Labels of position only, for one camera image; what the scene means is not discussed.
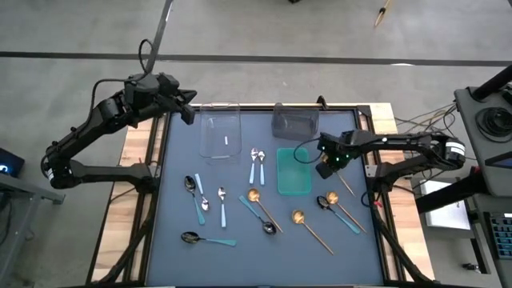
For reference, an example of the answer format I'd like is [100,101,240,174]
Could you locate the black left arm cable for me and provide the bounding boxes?
[90,38,155,107]

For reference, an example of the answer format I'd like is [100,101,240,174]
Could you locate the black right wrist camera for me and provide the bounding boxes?
[318,131,342,153]

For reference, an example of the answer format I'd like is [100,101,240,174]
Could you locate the black stand pole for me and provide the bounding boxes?
[470,65,512,102]

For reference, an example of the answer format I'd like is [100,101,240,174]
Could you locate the clear plastic bin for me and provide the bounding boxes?
[198,102,243,160]

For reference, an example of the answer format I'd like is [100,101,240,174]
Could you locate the white box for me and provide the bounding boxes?
[419,178,472,231]

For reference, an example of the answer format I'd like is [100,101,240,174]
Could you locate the light blue handled fork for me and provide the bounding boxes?
[249,146,259,185]

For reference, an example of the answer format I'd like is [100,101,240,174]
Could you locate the grey desk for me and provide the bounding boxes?
[0,172,66,257]

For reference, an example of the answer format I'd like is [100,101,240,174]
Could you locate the teal plastic bin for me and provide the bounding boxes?
[276,146,312,197]

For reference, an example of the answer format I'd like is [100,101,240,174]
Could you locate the black spoon teal handle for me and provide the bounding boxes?
[180,230,238,247]
[183,174,206,226]
[316,194,362,235]
[238,194,278,236]

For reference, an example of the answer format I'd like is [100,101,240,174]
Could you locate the gold spoon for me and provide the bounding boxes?
[246,187,284,234]
[321,154,357,198]
[326,190,368,234]
[291,209,335,256]

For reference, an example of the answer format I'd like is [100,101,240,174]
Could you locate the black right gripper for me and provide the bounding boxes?
[315,130,363,180]

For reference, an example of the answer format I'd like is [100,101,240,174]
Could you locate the yellow extension cable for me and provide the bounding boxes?
[374,0,392,28]

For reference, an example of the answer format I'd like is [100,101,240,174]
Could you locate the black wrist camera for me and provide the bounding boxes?
[156,72,181,96]
[318,131,342,153]

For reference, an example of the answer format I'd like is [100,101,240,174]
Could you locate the grey equipment stand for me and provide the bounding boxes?
[454,86,512,198]

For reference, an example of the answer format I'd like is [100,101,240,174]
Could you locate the black device blue light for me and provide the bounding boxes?
[0,147,26,179]

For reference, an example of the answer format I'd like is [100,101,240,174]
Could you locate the dark grey plastic bin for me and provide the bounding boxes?
[270,102,320,141]

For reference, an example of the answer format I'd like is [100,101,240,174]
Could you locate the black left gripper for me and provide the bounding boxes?
[123,71,198,126]

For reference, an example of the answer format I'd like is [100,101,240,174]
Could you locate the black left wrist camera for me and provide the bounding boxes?
[156,72,181,96]

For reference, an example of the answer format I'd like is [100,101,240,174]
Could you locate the black right camera cable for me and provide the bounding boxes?
[293,137,323,166]

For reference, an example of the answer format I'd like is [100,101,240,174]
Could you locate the coiled black cable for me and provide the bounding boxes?
[474,106,512,144]

